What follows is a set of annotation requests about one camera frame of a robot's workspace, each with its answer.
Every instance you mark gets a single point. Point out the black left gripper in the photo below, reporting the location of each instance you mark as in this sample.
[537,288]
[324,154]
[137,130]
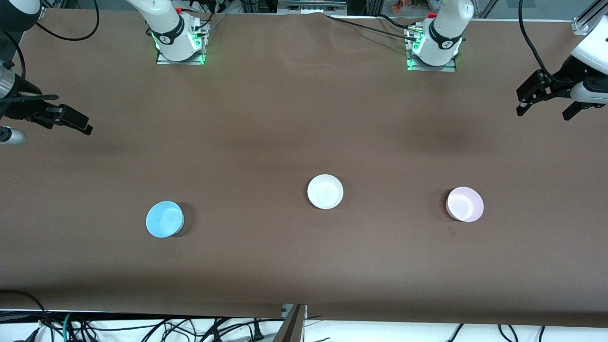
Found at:
[566,76]

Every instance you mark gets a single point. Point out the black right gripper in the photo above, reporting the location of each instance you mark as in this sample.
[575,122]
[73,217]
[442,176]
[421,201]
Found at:
[18,105]

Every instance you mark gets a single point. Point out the pink bowl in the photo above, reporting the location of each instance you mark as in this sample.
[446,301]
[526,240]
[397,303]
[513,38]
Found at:
[465,204]

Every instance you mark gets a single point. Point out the blue bowl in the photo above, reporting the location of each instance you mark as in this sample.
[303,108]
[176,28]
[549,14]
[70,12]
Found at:
[165,219]

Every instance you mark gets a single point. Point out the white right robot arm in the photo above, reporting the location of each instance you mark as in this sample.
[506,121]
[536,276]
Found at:
[166,23]

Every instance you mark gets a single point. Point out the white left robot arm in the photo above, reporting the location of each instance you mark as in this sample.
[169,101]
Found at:
[446,28]

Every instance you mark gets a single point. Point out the white bowl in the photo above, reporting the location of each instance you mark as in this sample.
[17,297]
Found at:
[325,191]

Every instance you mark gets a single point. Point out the brown table mat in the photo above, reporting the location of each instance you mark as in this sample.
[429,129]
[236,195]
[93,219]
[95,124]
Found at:
[285,118]

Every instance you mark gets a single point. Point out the grey metal equipment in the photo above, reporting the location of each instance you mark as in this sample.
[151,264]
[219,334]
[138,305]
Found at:
[311,5]

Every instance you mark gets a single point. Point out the aluminium frame profile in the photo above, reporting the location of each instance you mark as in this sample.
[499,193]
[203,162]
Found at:
[582,24]

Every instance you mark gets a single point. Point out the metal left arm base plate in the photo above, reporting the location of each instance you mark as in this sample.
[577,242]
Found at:
[427,68]

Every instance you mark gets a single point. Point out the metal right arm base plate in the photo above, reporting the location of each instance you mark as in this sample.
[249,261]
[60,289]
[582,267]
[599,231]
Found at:
[190,61]

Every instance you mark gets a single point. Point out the metal post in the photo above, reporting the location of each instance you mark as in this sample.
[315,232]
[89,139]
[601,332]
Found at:
[292,327]

